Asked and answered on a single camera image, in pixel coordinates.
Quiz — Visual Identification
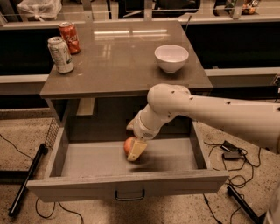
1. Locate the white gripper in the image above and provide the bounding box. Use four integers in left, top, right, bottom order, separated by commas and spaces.
126, 112, 159, 161

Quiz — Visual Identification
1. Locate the red apple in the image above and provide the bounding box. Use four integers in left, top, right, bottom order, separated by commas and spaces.
123, 136, 136, 155

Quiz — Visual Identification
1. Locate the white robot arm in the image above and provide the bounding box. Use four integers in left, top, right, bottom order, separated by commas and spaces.
124, 84, 280, 161

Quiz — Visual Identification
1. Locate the open grey top drawer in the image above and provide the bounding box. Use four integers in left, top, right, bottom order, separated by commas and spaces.
27, 120, 228, 202

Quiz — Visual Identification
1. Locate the grey counter cabinet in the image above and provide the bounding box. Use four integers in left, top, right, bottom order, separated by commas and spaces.
39, 20, 214, 141

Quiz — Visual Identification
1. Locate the white ceramic bowl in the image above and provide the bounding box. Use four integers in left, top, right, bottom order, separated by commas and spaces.
154, 45, 189, 74

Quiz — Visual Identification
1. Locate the black floor bar left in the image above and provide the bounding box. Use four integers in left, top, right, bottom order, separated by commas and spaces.
8, 143, 48, 217

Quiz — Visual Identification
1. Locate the black floor bar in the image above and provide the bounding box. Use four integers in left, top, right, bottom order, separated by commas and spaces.
8, 143, 48, 217
227, 185, 265, 224

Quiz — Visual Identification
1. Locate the black power adapter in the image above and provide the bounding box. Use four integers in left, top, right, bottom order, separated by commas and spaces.
221, 141, 242, 159

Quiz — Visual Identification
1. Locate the white green soda can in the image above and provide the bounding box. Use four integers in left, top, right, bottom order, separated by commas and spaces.
48, 37, 74, 74

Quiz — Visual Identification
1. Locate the red soda can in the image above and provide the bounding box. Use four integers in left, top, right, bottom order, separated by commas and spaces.
59, 22, 81, 54

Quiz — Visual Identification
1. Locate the black floor bar right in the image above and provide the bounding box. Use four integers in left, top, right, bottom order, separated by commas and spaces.
227, 185, 265, 224

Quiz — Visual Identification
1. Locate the white plastic bag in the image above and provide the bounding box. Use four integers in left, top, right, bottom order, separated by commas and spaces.
17, 0, 62, 21

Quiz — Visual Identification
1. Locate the black drawer handle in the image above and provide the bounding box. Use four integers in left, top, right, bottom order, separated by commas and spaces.
114, 189, 145, 201

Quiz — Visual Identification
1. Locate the black adapter cable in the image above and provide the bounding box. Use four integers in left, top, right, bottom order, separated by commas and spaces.
203, 141, 262, 224

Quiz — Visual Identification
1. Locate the black cable on floor left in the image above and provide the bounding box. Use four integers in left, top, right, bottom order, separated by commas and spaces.
0, 133, 85, 224

